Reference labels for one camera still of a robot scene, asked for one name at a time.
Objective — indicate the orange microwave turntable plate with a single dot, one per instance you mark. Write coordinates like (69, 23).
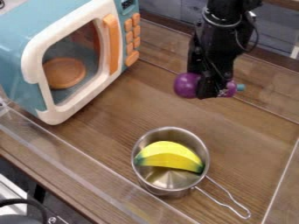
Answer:
(64, 72)

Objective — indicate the silver pot with wire handle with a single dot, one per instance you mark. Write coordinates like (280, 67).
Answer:
(172, 183)

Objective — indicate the blue toy microwave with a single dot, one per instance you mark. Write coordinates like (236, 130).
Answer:
(96, 31)

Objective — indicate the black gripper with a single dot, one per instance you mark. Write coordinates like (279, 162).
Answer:
(213, 48)

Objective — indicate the purple toy eggplant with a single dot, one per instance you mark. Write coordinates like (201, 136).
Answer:
(185, 82)

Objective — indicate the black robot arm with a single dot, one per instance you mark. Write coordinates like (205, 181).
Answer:
(225, 13)

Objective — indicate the yellow green toy banana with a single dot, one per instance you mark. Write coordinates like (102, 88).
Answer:
(170, 155)

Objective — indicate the clear acrylic barrier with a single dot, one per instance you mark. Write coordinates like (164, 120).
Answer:
(96, 191)

